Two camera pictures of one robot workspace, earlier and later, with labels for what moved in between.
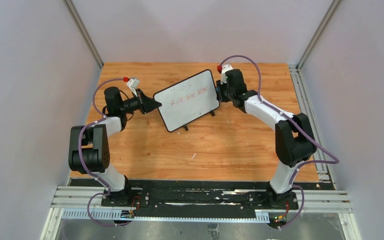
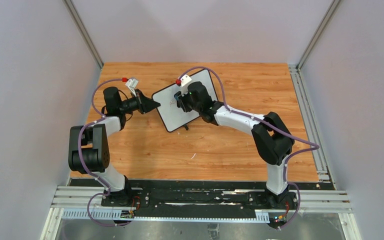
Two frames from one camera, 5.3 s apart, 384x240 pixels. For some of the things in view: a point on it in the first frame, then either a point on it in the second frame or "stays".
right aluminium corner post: [317, 37] stays
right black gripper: [220, 91] -> [181, 102]
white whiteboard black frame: [187, 100] stays
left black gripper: [142, 102] stays
